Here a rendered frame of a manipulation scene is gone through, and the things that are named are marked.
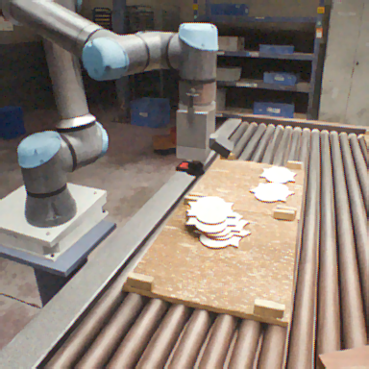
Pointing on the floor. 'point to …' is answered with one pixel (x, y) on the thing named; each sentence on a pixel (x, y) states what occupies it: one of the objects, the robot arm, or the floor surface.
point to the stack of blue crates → (12, 122)
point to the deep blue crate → (150, 111)
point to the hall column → (123, 76)
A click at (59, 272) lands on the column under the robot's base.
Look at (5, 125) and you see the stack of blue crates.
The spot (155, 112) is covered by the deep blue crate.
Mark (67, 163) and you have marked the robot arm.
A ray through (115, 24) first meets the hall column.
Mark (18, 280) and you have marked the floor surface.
